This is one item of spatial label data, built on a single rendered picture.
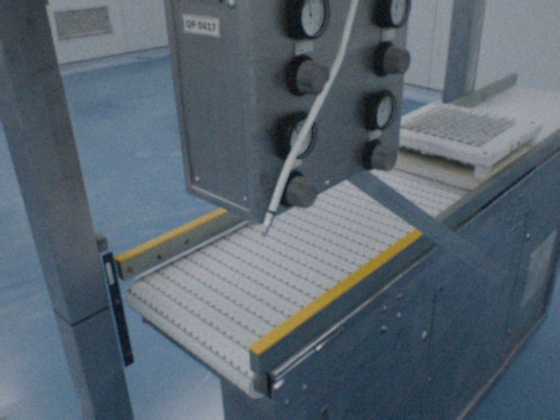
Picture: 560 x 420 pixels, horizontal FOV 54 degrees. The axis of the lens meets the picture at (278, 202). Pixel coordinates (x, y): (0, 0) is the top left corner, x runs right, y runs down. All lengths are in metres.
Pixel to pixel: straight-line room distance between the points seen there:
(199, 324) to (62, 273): 0.19
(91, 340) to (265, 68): 0.53
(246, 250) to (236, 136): 0.40
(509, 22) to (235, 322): 3.52
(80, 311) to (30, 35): 0.36
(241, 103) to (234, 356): 0.33
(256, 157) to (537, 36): 3.58
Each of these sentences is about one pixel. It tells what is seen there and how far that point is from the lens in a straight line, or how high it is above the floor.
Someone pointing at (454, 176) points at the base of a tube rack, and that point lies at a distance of 1.05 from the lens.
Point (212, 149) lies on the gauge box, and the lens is 0.48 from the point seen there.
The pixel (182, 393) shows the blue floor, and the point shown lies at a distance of 1.75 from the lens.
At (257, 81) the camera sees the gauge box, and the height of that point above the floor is 1.13.
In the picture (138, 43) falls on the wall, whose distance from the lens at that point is 6.23.
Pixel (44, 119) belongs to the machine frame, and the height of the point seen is 1.05.
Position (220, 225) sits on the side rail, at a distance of 0.87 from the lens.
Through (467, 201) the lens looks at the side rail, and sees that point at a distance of 0.93.
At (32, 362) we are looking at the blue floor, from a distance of 2.01.
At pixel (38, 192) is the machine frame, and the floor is 0.96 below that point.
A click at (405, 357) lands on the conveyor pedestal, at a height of 0.51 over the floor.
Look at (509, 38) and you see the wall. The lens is 4.04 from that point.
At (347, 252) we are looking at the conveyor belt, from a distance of 0.83.
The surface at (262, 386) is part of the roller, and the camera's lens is 0.65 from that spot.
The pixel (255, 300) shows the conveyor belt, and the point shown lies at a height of 0.80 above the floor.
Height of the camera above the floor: 1.24
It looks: 27 degrees down
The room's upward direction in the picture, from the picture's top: 2 degrees counter-clockwise
